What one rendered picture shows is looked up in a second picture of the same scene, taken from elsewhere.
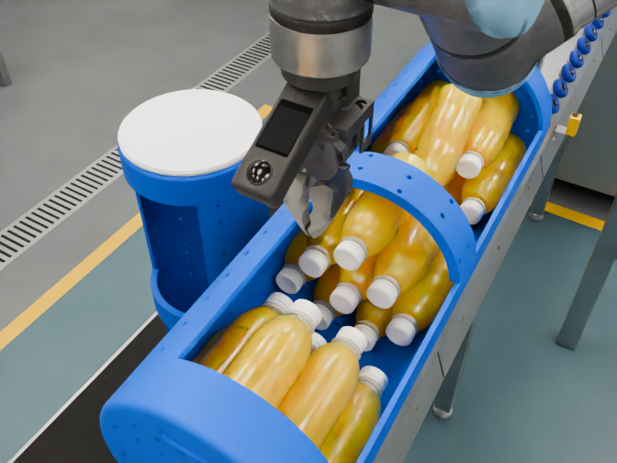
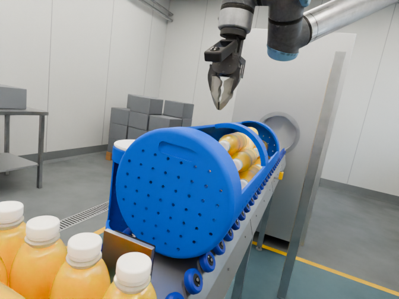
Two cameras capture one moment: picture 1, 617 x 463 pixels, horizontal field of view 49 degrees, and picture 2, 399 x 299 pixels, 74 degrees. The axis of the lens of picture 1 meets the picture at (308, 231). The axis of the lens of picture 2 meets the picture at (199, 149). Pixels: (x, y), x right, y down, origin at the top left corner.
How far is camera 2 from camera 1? 0.56 m
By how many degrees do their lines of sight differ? 34
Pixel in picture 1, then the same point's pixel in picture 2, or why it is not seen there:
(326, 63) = (240, 19)
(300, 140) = (229, 44)
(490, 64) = (291, 31)
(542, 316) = (268, 285)
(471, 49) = (288, 16)
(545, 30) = (305, 29)
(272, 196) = (221, 52)
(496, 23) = not seen: outside the picture
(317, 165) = (229, 67)
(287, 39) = (228, 11)
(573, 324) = (284, 284)
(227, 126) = not seen: hidden behind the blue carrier
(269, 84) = not seen: hidden behind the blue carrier
